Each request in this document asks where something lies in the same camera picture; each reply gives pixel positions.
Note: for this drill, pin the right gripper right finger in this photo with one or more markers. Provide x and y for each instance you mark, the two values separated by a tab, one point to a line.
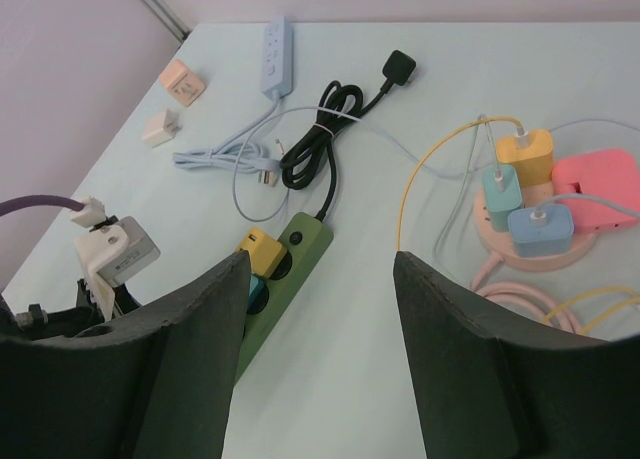
489	383

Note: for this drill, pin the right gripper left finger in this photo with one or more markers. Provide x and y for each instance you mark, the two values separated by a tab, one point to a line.
156	382

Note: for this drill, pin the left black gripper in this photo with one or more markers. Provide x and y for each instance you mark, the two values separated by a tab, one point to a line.
82	321

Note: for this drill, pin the yellow plug adapter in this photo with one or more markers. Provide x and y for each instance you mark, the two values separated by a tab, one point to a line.
264	251

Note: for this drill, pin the green power strip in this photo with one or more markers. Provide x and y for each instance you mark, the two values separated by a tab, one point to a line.
306	240

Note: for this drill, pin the white Honor charger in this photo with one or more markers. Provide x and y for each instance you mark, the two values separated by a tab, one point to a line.
161	128

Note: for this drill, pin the pink deer cube socket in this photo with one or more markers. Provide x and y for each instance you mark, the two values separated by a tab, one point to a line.
181	83

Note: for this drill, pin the pink round socket hub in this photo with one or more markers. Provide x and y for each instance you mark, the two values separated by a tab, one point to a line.
499	244

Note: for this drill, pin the light blue cube charger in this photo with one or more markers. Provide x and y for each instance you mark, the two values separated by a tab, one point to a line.
538	232

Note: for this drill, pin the small teal cube charger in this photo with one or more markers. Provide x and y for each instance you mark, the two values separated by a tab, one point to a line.
501	198

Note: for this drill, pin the red pink cube charger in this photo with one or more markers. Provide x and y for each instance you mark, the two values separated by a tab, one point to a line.
610	174

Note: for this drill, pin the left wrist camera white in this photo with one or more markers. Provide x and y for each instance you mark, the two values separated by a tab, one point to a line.
109	253

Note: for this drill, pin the left aluminium frame post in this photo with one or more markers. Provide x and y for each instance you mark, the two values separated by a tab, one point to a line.
168	18

